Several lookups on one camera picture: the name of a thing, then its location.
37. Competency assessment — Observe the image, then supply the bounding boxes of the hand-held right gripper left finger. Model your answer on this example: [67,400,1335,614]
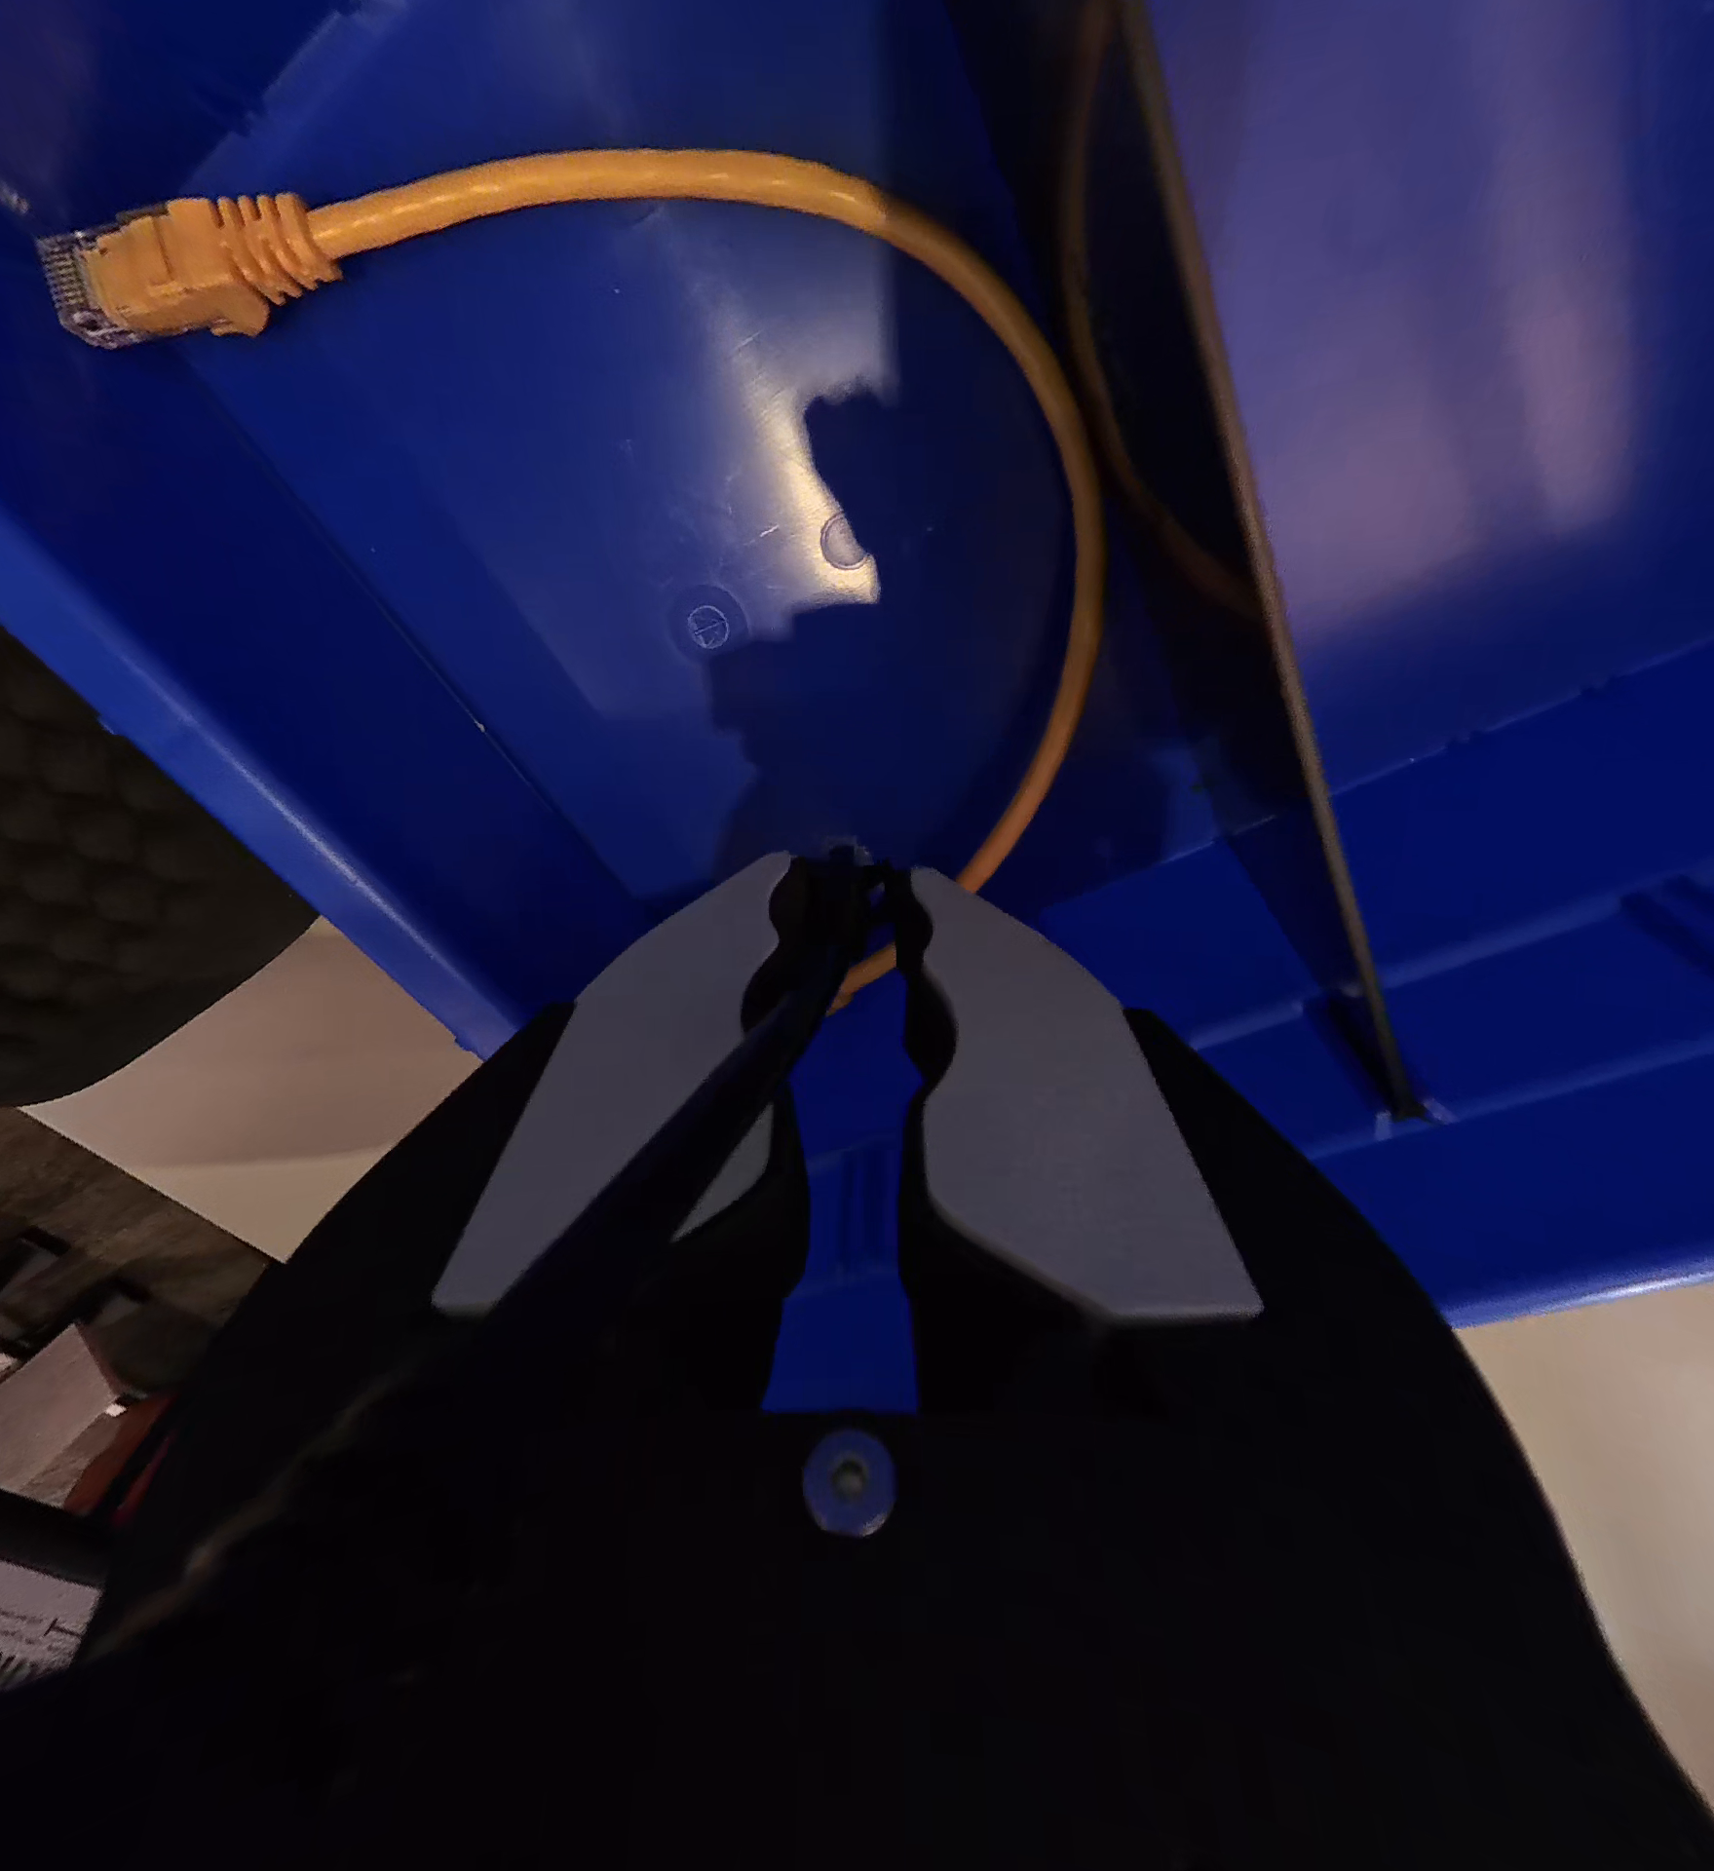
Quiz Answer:
[433,854,864,1324]

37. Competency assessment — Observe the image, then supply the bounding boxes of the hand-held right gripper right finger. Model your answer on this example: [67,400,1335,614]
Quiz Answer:
[897,867,1263,1334]

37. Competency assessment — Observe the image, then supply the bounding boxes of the black ethernet cable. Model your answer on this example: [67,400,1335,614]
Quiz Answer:
[97,850,934,1639]

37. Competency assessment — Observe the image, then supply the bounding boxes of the blue plastic bin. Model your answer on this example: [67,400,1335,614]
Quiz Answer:
[0,0,1714,1423]

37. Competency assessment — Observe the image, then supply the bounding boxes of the yellow ethernet cable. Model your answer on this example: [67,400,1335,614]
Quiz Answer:
[38,0,1274,1001]

